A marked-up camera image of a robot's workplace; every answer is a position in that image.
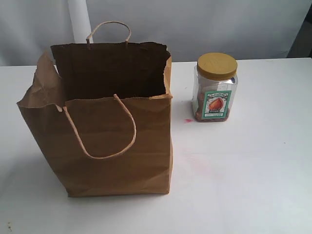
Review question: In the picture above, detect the clear jar yellow lid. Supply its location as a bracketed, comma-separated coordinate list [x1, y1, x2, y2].
[192, 53, 238, 122]

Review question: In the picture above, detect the brown paper bag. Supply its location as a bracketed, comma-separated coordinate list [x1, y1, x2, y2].
[16, 20, 174, 198]

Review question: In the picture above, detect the white curtain backdrop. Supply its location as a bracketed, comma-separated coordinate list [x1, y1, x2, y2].
[0, 0, 312, 66]

